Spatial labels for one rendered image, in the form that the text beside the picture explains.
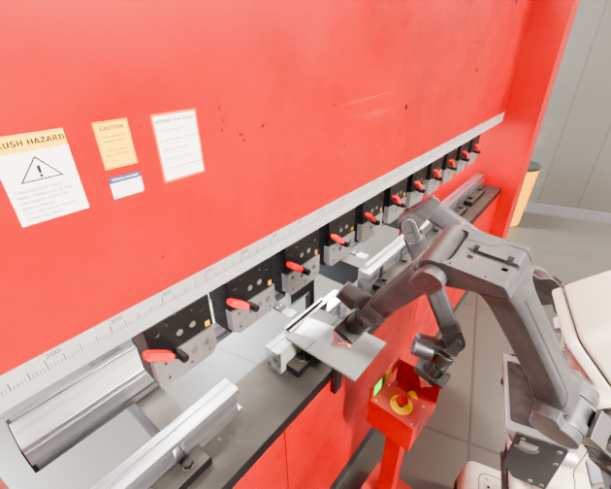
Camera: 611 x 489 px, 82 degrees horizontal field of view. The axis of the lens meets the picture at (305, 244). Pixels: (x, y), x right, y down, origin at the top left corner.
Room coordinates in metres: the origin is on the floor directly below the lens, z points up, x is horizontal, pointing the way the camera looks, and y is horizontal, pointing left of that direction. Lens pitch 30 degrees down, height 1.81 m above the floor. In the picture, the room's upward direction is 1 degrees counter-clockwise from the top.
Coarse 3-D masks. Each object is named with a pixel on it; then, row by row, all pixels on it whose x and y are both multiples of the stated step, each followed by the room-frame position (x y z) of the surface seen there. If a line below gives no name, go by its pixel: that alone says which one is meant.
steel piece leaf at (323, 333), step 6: (312, 324) 0.88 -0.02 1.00; (318, 324) 0.88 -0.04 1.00; (324, 324) 0.88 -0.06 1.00; (306, 330) 0.85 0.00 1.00; (312, 330) 0.85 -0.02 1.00; (318, 330) 0.85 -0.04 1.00; (324, 330) 0.85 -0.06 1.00; (330, 330) 0.85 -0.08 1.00; (306, 336) 0.83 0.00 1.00; (312, 336) 0.83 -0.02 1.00; (318, 336) 0.83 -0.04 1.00; (324, 336) 0.83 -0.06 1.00; (330, 336) 0.83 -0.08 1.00; (324, 342) 0.80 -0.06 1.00; (330, 342) 0.80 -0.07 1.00
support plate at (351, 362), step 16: (320, 320) 0.90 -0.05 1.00; (336, 320) 0.90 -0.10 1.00; (288, 336) 0.83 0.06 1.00; (368, 336) 0.83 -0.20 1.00; (320, 352) 0.76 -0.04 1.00; (336, 352) 0.76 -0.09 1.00; (352, 352) 0.76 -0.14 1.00; (368, 352) 0.76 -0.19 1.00; (336, 368) 0.70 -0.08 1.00; (352, 368) 0.70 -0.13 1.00
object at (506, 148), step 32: (544, 0) 2.50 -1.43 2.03; (576, 0) 2.47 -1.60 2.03; (544, 32) 2.47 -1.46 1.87; (544, 64) 2.44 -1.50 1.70; (512, 96) 2.52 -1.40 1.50; (544, 96) 2.40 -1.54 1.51; (512, 128) 2.49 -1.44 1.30; (480, 160) 2.59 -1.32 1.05; (512, 160) 2.45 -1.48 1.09; (448, 192) 2.70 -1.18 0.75; (512, 192) 2.41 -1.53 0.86
